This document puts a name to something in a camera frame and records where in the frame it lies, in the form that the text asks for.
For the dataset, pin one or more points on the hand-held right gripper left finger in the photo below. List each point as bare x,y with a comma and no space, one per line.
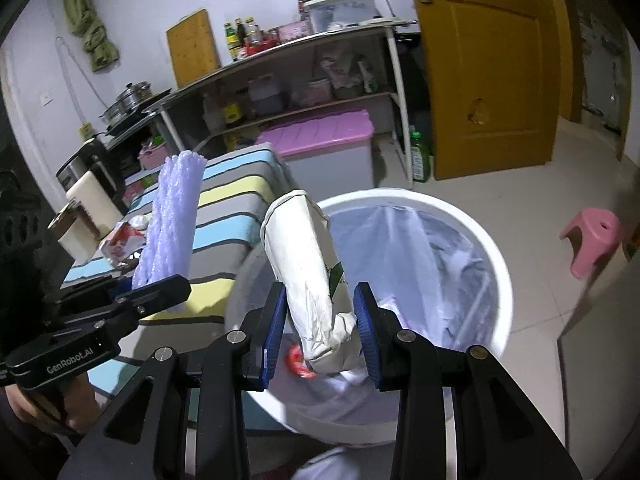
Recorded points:
273,337

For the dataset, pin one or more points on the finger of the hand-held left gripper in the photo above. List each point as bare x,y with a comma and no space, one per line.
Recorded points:
121,286
160,295

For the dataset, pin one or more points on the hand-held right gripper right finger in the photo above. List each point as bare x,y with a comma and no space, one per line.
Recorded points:
367,340

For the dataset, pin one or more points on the red round lid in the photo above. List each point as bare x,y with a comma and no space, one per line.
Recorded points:
300,362

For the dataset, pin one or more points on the pink white carton box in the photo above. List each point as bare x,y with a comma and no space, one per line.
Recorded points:
122,245

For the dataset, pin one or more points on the clear plastic wrapper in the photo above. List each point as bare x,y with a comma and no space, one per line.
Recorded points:
140,220

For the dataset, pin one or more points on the white paper bag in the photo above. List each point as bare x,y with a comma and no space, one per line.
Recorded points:
305,270

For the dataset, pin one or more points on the purple foam net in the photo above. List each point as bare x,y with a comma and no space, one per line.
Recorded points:
172,220

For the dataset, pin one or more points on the white trash bin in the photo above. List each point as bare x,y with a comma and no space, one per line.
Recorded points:
492,260

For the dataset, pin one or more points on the person's left hand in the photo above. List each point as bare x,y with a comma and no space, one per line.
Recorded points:
80,402

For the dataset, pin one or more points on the white cup brown band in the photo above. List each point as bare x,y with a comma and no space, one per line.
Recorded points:
75,235

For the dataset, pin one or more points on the white brown blender jug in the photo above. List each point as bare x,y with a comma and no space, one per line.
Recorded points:
95,200

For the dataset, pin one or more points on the striped tablecloth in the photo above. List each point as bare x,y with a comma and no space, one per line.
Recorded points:
225,210

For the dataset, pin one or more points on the steel black electric kettle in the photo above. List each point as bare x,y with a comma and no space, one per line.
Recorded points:
87,160

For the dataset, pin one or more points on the pink plastic basket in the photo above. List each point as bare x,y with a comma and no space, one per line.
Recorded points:
152,157

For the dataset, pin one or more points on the yellow power strip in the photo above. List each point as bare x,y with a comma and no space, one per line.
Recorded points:
85,131

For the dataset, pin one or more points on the steel cooking pot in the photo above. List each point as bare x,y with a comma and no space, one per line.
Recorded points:
130,97

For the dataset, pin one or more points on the clear plastic bottle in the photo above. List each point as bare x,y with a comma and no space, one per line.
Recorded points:
212,112

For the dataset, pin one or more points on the green plastic bottle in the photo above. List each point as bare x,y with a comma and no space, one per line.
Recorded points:
420,157

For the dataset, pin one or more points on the yellow label oil bottle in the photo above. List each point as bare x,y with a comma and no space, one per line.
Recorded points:
232,112

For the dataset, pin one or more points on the pink lid storage box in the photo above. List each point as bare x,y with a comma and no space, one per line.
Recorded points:
320,135

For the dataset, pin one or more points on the dark liquid plastic jug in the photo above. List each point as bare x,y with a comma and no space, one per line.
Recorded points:
265,97

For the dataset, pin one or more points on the pink plastic stool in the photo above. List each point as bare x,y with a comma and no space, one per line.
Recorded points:
592,240

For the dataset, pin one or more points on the wooden cutting board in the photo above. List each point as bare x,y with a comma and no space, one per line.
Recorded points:
192,50

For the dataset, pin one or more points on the pink plastic bucket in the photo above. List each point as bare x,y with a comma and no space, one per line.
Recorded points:
320,92

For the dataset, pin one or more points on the green label sauce bottle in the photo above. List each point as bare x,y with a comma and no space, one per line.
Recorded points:
231,45

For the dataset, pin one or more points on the green white bottle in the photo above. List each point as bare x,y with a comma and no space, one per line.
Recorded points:
368,77

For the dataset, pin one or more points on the red bowl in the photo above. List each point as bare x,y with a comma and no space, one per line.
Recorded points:
260,46

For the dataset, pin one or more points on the green hanging cloth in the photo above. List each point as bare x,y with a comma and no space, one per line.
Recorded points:
87,20

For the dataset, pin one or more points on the crumpled plastic bags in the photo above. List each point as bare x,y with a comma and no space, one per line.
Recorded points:
340,72

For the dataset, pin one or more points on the dark sauce bottle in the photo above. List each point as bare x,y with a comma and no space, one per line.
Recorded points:
241,32

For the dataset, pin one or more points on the clear seasoning bottle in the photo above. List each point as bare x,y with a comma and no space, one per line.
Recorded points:
254,34

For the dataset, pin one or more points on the metal shelf rack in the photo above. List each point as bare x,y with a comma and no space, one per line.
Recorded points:
300,42

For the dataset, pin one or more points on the wooden door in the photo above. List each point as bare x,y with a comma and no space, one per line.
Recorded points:
490,70

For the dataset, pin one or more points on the clear lidded storage box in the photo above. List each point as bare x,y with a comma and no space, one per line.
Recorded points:
340,12

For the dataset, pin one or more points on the white wall switch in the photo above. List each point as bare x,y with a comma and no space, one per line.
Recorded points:
46,98

